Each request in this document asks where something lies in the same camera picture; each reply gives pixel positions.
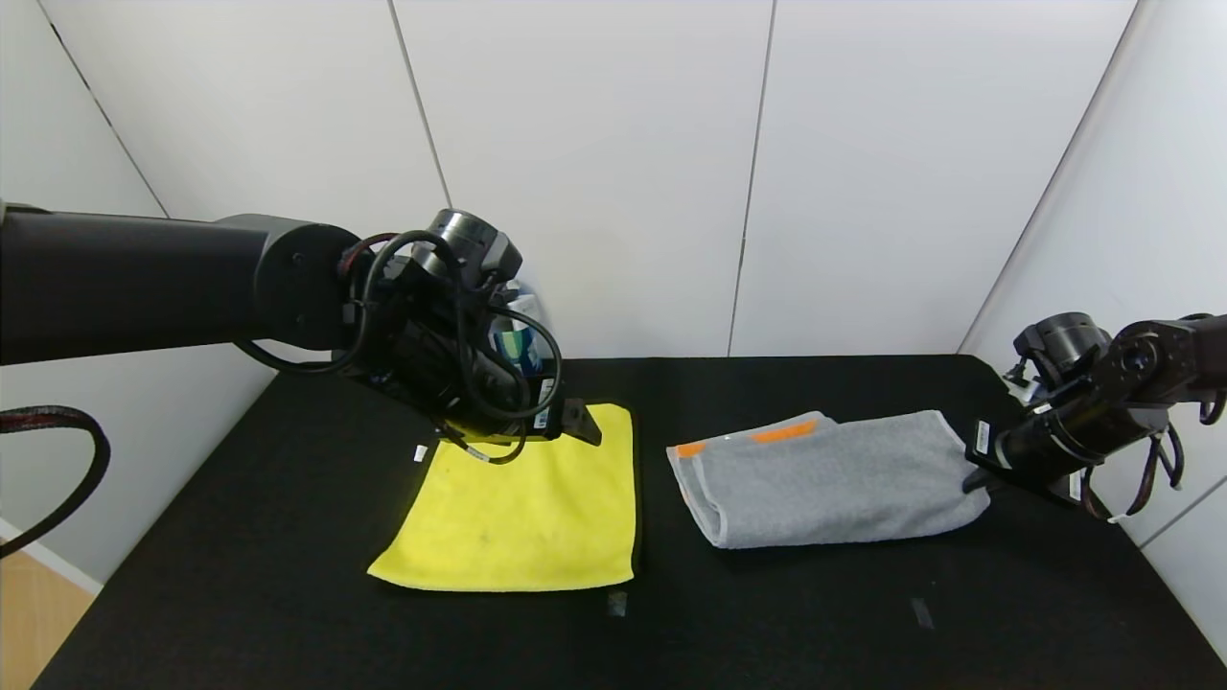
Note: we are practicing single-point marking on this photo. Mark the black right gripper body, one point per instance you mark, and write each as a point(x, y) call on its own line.
point(984, 448)

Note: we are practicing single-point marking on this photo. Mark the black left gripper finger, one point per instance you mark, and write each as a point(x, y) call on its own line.
point(581, 424)

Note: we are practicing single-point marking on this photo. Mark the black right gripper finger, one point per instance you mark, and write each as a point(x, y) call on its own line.
point(976, 477)

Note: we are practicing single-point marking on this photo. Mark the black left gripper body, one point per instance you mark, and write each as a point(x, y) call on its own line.
point(547, 406)

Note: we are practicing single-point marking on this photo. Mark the grey towel with orange marks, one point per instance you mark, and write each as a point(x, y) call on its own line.
point(834, 489)

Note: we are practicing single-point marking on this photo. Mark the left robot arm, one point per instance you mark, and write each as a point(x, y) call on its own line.
point(125, 283)

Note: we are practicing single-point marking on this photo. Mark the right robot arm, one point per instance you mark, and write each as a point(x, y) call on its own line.
point(1169, 355)

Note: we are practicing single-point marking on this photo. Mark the yellow towel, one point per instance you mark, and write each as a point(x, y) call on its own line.
point(518, 517)

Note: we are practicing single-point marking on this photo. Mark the blue and green drink can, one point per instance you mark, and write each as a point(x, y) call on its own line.
point(522, 350)

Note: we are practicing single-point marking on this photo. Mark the clear tape marker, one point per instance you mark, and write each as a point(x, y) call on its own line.
point(921, 613)
point(617, 604)

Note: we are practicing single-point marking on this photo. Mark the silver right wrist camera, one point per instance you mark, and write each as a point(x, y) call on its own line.
point(1024, 386)

